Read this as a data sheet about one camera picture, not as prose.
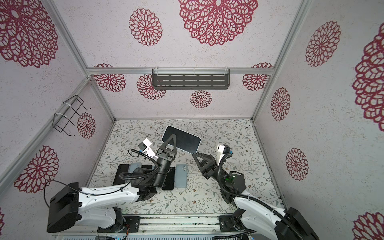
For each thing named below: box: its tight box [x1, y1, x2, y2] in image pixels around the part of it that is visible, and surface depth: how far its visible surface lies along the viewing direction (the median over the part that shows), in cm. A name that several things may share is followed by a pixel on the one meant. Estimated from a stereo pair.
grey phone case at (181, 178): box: [175, 164, 188, 188], surface depth 90 cm
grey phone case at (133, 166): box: [128, 162, 142, 174], surface depth 97 cm
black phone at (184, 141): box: [162, 125, 202, 154], surface depth 59 cm
